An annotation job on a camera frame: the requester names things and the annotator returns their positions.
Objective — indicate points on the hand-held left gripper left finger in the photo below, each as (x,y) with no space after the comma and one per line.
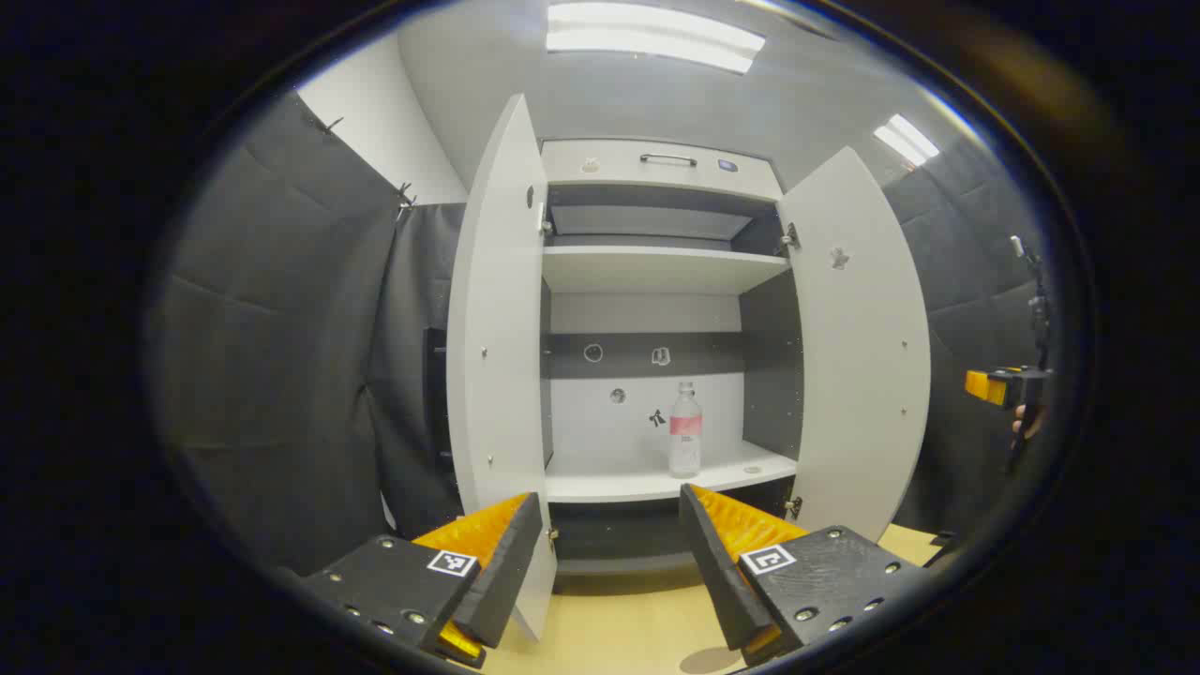
(506,572)

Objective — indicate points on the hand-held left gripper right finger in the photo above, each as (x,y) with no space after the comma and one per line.
(717,572)

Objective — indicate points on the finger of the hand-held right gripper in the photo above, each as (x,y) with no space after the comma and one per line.
(984,385)

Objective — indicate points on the round brown coaster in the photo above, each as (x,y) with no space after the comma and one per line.
(710,660)

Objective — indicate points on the white cabinet door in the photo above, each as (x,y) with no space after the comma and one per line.
(497,356)
(858,375)

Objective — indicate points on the clear plastic bottle pink label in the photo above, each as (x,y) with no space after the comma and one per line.
(685,441)

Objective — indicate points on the small ceiling light panel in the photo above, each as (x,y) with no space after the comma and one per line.
(906,139)

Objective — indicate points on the black backdrop cloth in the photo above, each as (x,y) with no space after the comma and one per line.
(281,375)

